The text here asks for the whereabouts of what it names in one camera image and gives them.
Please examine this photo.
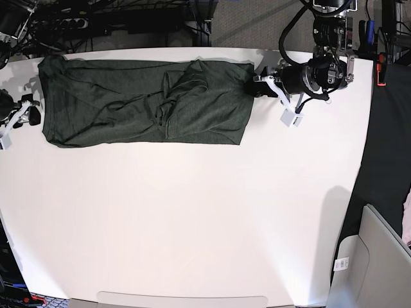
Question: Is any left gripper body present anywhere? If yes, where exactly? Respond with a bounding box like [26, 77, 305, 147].
[274, 65, 309, 95]

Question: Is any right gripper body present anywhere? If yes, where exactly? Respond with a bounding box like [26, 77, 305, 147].
[1, 89, 29, 128]

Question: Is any green long sleeve shirt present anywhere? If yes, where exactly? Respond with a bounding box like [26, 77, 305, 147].
[38, 55, 254, 148]

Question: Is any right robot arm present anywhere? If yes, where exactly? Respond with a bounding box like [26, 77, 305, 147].
[1, 1, 39, 69]

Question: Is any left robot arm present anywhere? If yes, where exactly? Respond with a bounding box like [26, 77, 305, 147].
[245, 1, 358, 100]

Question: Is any red clamp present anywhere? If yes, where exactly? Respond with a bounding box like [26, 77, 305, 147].
[376, 53, 387, 87]

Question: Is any grey plastic bin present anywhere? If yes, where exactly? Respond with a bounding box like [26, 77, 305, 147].
[326, 205, 410, 308]

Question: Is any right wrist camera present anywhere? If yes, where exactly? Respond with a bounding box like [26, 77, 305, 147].
[0, 135, 12, 150]

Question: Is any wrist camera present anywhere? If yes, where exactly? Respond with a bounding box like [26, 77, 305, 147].
[280, 109, 304, 127]
[0, 135, 12, 150]

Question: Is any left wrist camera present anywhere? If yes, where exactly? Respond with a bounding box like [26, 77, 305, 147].
[280, 109, 304, 127]

